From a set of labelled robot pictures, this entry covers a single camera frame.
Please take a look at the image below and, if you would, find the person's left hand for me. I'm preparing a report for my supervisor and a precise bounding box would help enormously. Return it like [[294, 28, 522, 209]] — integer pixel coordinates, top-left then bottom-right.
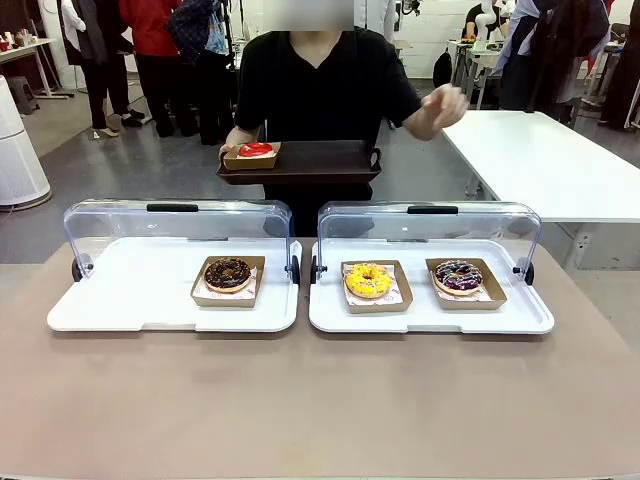
[[421, 83, 471, 130]]

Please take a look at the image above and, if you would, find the kraft box of red donut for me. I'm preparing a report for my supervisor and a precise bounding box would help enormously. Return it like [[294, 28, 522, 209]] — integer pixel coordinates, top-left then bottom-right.
[[221, 141, 283, 172]]

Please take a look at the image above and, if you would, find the red glazed donut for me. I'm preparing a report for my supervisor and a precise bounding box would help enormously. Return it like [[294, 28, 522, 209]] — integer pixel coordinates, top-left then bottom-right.
[[236, 141, 276, 160]]

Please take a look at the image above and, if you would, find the dark brown serving tray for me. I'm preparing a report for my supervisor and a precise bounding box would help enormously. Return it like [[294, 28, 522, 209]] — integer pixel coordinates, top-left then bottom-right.
[[215, 139, 384, 187]]

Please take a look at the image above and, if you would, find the person's left forearm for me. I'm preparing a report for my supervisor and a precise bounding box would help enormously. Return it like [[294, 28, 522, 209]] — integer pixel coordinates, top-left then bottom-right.
[[401, 106, 442, 145]]

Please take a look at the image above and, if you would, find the person's right forearm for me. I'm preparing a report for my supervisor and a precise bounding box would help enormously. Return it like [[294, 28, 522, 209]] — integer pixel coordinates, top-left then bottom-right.
[[224, 123, 262, 149]]

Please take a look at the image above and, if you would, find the person in black t-shirt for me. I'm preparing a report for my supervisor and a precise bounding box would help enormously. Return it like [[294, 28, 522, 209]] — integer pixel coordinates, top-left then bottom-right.
[[219, 0, 471, 237]]

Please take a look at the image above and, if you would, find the chocolate glazed donut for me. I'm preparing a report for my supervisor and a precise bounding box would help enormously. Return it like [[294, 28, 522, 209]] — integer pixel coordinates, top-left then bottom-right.
[[203, 256, 253, 294]]

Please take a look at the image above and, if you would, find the kraft box of chocolate donut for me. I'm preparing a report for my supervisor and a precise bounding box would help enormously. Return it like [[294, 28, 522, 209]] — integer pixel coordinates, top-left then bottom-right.
[[190, 254, 267, 309]]

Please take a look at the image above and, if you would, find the purple glazed donut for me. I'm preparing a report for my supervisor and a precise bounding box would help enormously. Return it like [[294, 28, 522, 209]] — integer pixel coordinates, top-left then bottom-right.
[[432, 258, 485, 297]]

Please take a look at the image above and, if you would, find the yellow sprinkled donut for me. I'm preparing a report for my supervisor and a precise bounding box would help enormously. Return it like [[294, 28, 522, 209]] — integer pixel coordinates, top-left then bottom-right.
[[344, 261, 393, 301]]

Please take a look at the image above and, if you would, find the kraft box of yellow donut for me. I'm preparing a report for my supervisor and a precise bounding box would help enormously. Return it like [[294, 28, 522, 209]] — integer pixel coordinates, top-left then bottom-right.
[[340, 259, 415, 316]]

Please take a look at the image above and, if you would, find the black backpack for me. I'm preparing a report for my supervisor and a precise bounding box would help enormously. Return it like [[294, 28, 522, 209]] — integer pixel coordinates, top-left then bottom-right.
[[431, 46, 455, 92]]

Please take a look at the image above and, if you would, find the white background desk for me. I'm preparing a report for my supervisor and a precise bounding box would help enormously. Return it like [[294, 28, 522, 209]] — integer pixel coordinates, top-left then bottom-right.
[[446, 38, 507, 110]]

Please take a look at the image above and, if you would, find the bystander in blue patterned jacket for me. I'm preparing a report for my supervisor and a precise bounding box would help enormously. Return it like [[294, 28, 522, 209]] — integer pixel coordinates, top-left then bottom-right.
[[167, 0, 237, 147]]

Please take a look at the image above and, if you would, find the bystander in red top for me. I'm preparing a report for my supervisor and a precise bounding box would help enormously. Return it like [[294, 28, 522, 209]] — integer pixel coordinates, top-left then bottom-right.
[[117, 0, 199, 139]]

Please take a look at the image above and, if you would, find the bystander in dark long coat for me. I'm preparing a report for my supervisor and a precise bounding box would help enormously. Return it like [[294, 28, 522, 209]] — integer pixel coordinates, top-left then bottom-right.
[[498, 0, 612, 126]]

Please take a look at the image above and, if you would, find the large white side table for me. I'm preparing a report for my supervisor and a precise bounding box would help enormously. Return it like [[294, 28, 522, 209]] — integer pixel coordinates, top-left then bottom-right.
[[438, 109, 640, 272]]

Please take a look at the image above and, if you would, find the clear plastic display lid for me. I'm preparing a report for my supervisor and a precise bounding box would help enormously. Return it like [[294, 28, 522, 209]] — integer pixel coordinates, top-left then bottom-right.
[[316, 200, 543, 275], [62, 198, 294, 275]]

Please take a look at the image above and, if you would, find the white printed paper liner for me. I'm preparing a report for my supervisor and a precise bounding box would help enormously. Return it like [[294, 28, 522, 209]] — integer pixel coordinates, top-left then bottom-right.
[[433, 274, 497, 303], [342, 273, 407, 307], [193, 266, 260, 303]]

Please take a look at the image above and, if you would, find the bystander in black vest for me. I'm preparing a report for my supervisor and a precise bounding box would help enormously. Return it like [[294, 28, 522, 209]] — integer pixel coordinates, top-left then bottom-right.
[[56, 0, 147, 137]]

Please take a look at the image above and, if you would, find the white display tray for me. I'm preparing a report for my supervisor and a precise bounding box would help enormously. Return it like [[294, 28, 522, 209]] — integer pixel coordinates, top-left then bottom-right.
[[307, 238, 557, 336], [46, 236, 304, 334]]

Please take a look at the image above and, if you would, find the bystander in dark brown clothes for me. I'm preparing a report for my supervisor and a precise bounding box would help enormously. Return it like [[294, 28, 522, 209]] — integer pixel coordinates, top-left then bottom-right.
[[595, 0, 640, 132]]

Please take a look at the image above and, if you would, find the white air purifier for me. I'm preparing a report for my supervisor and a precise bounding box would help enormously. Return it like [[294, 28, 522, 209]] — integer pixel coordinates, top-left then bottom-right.
[[0, 74, 54, 209]]

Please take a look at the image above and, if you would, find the grey plastic stool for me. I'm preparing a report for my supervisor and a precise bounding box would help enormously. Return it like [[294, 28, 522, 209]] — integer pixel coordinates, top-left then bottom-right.
[[4, 74, 42, 115]]

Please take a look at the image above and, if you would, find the white background work table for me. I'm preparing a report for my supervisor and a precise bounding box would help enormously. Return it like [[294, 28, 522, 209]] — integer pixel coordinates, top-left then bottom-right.
[[0, 36, 70, 100]]

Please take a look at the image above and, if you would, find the black lid handle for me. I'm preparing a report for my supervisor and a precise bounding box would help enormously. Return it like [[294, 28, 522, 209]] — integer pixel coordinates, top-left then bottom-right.
[[406, 204, 460, 216], [145, 202, 200, 214]]

